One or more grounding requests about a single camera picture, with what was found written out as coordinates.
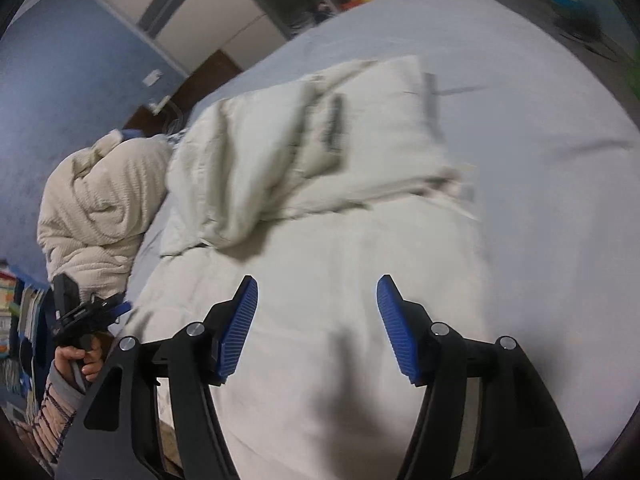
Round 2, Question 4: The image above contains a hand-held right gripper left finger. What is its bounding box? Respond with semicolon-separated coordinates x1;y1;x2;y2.
54;275;259;480

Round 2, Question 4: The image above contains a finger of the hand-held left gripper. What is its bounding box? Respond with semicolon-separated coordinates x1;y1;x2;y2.
90;291;126;312
102;301;132;325

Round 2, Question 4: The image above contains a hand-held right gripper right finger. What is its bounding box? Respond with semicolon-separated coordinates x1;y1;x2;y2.
376;274;583;480

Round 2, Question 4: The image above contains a cream hooded jacket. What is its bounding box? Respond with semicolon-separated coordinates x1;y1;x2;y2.
120;55;501;480

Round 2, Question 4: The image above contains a person's left forearm striped sleeve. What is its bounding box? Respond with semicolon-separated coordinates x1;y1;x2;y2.
27;360;90;480

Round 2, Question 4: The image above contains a person's left hand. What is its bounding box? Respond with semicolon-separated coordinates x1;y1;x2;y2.
54;341;106;394

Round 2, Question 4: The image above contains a row of books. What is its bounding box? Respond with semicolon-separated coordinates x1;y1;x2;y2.
0;259;53;426

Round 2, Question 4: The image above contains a cream knitted blanket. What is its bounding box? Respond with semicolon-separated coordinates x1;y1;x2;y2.
37;130;173;293

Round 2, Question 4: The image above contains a bed with grey-blue sheet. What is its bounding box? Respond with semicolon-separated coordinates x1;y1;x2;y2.
120;0;640;480

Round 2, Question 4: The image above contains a dark wooden headboard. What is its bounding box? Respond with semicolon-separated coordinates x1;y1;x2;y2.
122;50;243;131

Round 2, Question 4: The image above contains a cream wardrobe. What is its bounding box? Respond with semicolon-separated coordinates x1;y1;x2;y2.
82;0;288;71

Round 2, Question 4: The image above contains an open shelf with clutter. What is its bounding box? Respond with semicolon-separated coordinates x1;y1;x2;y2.
225;0;346;41

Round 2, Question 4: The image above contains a white charging cable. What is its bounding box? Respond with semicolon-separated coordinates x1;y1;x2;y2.
150;95;187;132

